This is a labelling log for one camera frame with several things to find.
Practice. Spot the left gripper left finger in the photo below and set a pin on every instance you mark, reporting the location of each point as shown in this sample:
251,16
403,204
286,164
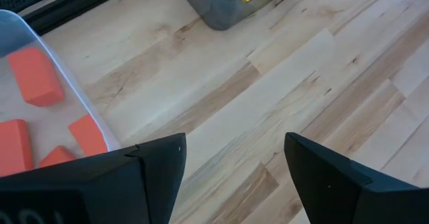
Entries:
100,190

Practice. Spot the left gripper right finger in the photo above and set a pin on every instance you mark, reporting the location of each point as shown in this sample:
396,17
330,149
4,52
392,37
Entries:
352,197

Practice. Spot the red cube block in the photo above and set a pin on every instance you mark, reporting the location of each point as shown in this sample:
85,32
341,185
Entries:
88,137

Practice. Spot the long red block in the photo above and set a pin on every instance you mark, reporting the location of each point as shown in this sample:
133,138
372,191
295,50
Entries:
35,76

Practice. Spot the red triangular block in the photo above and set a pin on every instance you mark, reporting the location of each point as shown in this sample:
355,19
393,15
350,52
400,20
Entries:
57,157

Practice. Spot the clear plastic bin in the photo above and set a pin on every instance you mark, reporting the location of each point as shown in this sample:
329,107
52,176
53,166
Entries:
50,116
218,12

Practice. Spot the red rectangular block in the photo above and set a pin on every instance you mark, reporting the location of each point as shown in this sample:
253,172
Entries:
13,150

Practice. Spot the centre clear plastic bin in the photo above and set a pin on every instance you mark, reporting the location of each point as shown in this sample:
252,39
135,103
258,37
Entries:
218,12

